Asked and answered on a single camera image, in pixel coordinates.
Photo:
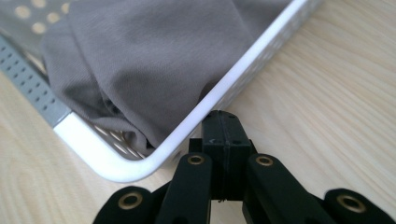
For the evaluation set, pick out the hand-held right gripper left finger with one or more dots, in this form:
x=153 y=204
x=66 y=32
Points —
x=213 y=155

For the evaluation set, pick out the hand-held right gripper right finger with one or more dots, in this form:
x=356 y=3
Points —
x=236 y=155

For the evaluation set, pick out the grey cloth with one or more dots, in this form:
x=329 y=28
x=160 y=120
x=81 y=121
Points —
x=149 y=62

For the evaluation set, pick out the white plastic basket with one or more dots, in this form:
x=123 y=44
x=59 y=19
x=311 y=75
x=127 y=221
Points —
x=93 y=146

